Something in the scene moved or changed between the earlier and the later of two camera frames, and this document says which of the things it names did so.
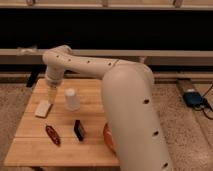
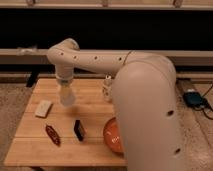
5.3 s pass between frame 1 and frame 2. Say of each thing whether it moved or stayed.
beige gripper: moved
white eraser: stayed
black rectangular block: stayed
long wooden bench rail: stayed
